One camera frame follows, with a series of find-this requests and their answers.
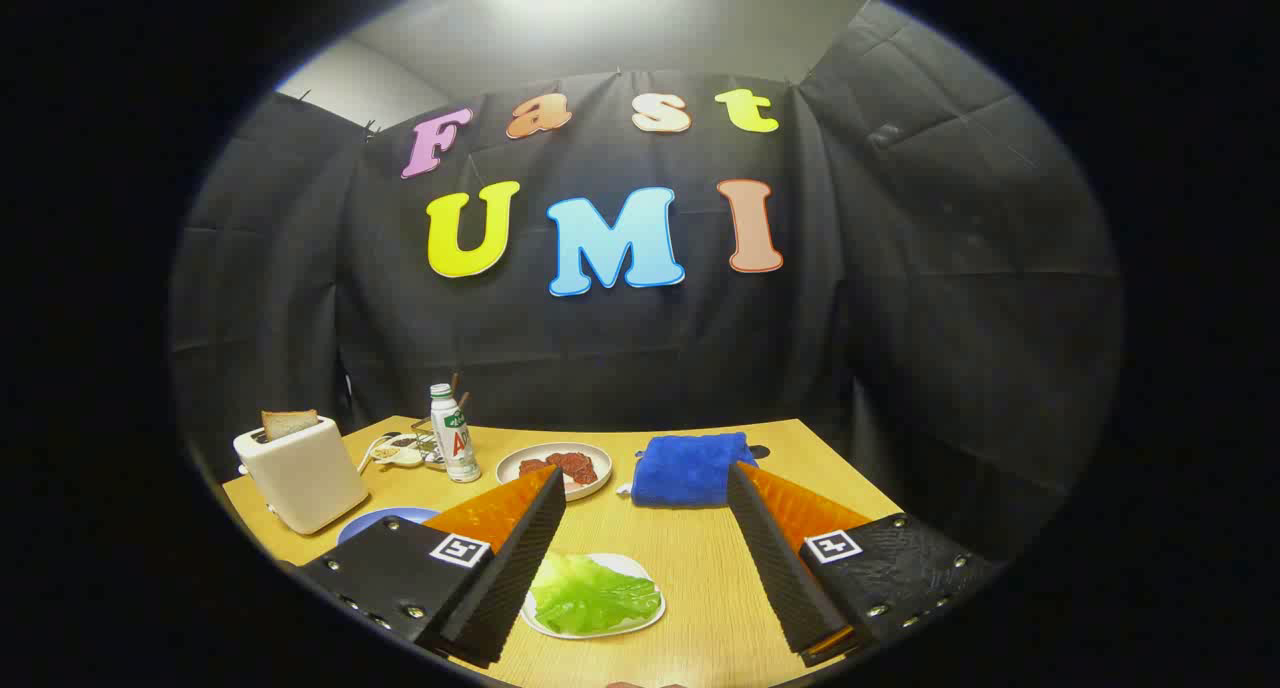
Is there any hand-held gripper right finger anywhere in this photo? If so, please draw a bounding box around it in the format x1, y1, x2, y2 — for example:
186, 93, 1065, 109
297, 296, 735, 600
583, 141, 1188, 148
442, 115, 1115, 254
727, 460, 1001, 669

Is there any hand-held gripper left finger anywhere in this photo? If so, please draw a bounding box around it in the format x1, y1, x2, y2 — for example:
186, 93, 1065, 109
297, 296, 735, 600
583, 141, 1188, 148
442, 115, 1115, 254
298, 465, 567, 669

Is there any green lettuce leaf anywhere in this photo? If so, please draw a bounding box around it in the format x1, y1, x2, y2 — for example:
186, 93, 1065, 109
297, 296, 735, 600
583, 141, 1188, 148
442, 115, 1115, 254
528, 553, 663, 636

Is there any toast bread slice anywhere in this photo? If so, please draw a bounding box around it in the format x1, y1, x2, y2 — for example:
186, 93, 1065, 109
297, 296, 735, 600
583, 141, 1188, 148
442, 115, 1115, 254
262, 409, 320, 442

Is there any white square plate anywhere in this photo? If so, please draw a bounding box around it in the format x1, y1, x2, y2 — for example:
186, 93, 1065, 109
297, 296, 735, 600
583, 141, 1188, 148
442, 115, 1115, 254
521, 553, 667, 640

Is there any round blue plate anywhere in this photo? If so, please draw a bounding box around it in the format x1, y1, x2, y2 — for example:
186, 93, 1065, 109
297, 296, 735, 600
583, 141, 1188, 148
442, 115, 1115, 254
337, 507, 441, 547

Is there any blue folded towel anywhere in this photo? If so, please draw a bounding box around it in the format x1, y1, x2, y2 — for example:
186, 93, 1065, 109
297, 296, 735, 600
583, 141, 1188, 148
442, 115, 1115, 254
631, 432, 758, 509

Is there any white drink bottle green cap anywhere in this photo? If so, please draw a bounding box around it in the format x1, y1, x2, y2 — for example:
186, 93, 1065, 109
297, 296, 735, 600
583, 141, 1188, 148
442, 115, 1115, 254
430, 384, 482, 484

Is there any round beige plate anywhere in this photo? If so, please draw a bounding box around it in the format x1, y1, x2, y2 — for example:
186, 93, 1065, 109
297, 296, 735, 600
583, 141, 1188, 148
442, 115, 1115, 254
496, 442, 613, 498

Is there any white divided seasoning dish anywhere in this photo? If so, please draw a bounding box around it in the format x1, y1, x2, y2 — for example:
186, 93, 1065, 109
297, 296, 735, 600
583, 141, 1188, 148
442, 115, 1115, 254
368, 432, 446, 469

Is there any white toaster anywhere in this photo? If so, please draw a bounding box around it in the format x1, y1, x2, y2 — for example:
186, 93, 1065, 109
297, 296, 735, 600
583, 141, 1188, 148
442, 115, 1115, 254
233, 415, 371, 536

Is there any black backdrop cloth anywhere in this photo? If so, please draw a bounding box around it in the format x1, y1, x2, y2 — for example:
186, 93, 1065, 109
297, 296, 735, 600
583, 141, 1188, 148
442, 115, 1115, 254
170, 0, 1126, 569

